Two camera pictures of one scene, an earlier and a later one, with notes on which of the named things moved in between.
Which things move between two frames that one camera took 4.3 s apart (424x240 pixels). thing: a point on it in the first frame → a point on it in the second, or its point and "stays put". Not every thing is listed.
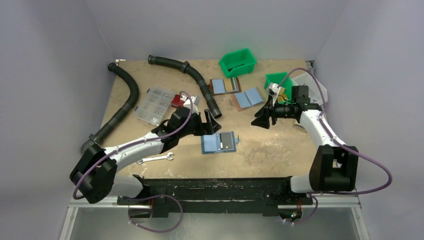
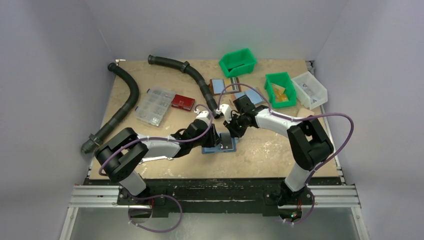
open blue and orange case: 249,98 stays put
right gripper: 269,112 → 232,124
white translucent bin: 317,92 stays put
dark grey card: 226,141 stays put
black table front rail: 238,194 stays put
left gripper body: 203,122 → 212,136
